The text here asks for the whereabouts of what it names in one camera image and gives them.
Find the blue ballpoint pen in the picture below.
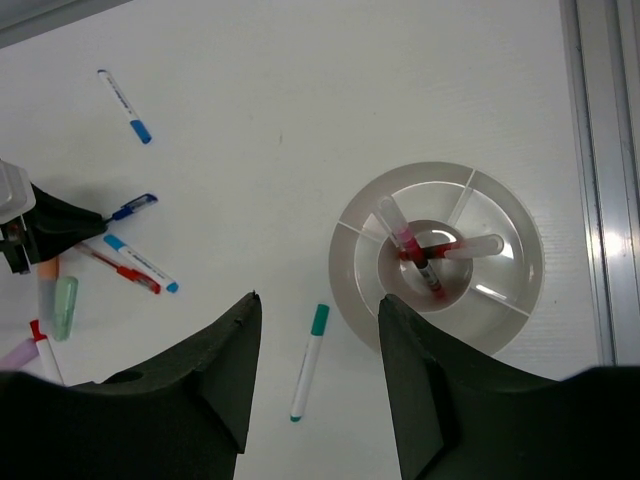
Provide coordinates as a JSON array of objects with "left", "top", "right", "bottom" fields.
[{"left": 106, "top": 193, "right": 158, "bottom": 222}]

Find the purple highlighter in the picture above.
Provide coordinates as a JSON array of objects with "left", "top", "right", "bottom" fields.
[{"left": 0, "top": 338, "right": 39, "bottom": 371}]

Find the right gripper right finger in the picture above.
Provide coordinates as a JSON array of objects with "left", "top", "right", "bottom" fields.
[{"left": 378, "top": 295, "right": 639, "bottom": 479}]

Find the red gel pen clear cap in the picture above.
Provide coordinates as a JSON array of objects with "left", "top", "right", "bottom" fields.
[{"left": 422, "top": 234, "right": 505, "bottom": 260}]

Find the red ballpoint pen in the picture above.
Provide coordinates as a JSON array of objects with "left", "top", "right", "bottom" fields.
[{"left": 75, "top": 243, "right": 161, "bottom": 295}]

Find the blue capped white marker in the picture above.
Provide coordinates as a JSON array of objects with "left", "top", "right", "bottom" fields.
[{"left": 97, "top": 69, "right": 152, "bottom": 145}]

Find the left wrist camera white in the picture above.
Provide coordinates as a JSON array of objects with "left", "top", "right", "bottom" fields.
[{"left": 0, "top": 160, "right": 36, "bottom": 224}]

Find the teal capped white marker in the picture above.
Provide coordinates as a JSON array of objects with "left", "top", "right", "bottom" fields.
[{"left": 289, "top": 304, "right": 330, "bottom": 423}]

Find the red capped white marker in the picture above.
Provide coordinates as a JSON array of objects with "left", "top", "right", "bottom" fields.
[{"left": 29, "top": 319, "right": 64, "bottom": 385}]

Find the green highlighter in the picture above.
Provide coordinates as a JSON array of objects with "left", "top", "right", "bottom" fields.
[{"left": 53, "top": 276, "right": 79, "bottom": 342}]

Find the white round divided organizer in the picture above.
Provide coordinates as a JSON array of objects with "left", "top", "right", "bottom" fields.
[{"left": 329, "top": 162, "right": 544, "bottom": 354}]

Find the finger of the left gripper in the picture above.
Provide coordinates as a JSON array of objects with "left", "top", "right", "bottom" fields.
[{"left": 1, "top": 184, "right": 107, "bottom": 274}]

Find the orange highlighter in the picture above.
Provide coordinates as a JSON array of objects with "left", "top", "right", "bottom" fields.
[{"left": 37, "top": 257, "right": 59, "bottom": 323}]

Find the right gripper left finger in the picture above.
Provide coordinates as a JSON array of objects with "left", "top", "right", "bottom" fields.
[{"left": 1, "top": 292, "right": 262, "bottom": 479}]

